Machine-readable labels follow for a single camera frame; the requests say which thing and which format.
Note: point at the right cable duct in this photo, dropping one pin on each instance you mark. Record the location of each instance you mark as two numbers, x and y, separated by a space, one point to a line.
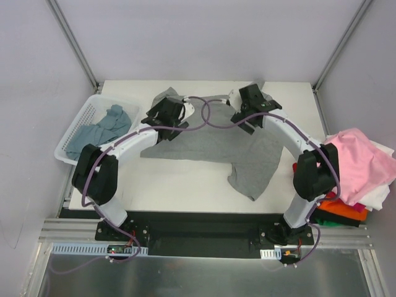
271 254

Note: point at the left cable duct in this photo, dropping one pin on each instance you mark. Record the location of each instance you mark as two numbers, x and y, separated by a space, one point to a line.
81 249

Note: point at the aluminium front rail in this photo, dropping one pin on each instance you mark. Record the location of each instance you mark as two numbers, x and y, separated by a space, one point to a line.
83 231

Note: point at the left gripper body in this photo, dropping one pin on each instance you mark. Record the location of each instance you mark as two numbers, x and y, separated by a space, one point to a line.
178 109

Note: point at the grey t-shirt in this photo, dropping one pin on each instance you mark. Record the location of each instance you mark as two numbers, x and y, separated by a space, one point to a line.
254 157

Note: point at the aluminium frame post left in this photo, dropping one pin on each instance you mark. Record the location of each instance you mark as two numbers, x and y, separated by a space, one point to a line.
66 29

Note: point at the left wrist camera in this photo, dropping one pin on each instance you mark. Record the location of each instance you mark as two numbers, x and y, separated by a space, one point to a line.
189 109

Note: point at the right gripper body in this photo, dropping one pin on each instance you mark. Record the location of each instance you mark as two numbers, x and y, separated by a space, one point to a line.
245 103

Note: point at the orange t-shirt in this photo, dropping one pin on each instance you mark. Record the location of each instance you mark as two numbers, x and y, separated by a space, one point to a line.
337 207

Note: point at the black t-shirt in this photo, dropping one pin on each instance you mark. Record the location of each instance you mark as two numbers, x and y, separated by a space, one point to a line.
323 214

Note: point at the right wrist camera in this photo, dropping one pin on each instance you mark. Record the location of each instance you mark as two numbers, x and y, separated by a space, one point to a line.
233 99

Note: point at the cable duct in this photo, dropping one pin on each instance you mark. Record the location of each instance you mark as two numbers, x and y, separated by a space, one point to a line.
81 249
271 254

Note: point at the green t-shirt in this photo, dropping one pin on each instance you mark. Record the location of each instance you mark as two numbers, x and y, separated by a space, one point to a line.
326 223

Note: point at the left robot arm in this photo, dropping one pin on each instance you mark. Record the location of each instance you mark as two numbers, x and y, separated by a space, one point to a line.
96 173

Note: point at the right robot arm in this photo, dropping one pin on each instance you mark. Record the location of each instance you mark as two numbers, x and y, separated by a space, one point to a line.
317 168

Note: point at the aluminium frame post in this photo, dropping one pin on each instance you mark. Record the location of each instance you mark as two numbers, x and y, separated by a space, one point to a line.
355 21
66 29

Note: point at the white t-shirt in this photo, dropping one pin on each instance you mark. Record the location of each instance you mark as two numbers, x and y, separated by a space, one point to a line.
375 198

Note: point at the white plastic laundry basket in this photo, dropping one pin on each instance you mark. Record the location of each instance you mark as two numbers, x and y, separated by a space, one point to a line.
94 110

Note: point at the pink t-shirt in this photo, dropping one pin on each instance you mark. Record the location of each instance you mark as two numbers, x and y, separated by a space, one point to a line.
362 166

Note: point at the magenta t-shirt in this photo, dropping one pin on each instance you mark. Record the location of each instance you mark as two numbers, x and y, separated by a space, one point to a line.
358 207

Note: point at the aluminium frame post right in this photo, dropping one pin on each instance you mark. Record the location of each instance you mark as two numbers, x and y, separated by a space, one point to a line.
355 21

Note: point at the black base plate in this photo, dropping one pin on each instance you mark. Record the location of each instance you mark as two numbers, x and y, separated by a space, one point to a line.
221 235

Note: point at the blue-grey t-shirt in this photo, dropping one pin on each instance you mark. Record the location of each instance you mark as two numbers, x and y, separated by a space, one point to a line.
115 124

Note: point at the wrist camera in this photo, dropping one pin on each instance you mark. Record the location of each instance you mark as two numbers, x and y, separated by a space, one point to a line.
189 109
233 99

